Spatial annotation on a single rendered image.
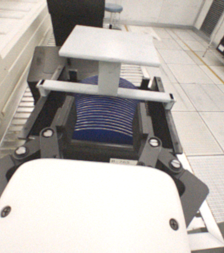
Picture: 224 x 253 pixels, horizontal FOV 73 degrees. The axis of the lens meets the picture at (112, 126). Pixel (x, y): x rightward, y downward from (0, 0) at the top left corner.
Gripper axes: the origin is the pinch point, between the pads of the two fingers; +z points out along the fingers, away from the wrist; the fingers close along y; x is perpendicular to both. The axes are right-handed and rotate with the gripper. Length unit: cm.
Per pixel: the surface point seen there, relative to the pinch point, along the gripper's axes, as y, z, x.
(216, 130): 119, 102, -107
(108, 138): 0.6, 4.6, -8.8
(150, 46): 5.2, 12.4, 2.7
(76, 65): -14, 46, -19
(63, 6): -27, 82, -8
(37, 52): -32, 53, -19
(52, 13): -33, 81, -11
